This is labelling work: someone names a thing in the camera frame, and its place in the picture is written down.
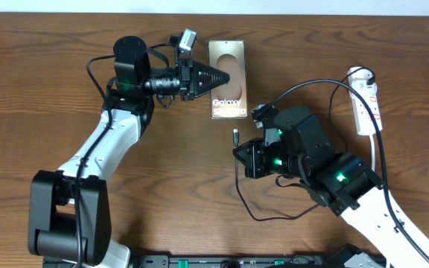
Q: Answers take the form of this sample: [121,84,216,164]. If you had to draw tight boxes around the bronze Galaxy smartphone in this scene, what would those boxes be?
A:
[208,40,248,119]

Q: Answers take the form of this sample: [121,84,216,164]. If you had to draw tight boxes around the black USB charger cable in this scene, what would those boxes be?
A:
[232,66,376,223]

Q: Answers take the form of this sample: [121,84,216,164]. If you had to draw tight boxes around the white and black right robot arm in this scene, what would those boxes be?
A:
[233,106,429,267]

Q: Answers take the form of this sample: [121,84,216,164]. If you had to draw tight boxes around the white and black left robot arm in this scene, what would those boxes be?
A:
[28,29,229,267]

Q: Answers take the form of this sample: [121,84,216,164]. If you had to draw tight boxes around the white power strip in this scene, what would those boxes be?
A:
[347,66,383,136]

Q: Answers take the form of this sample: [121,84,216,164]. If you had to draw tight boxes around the black left camera cable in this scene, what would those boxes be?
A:
[73,33,185,268]

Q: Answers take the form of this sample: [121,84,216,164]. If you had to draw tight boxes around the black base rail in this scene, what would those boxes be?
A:
[42,243,387,268]

